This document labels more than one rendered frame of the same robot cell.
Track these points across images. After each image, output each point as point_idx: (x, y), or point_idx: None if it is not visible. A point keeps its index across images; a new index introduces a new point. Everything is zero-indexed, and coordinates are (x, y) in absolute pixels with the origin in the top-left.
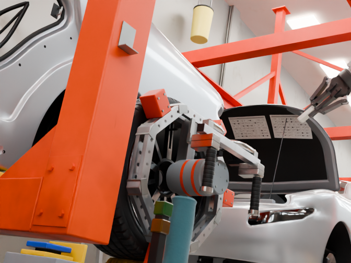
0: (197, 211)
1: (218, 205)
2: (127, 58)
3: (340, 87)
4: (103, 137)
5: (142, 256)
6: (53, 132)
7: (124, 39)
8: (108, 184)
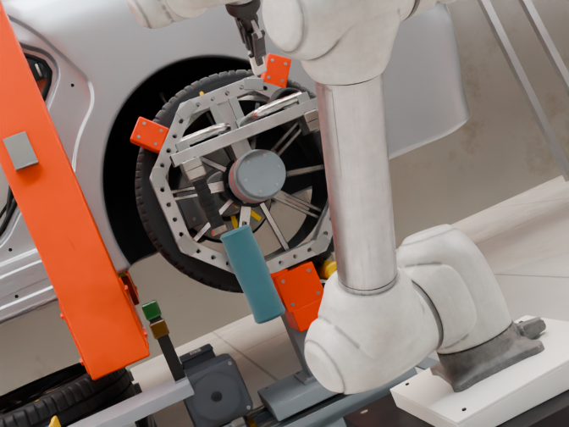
0: None
1: None
2: (37, 169)
3: (240, 21)
4: (68, 270)
5: None
6: None
7: (18, 157)
8: (108, 305)
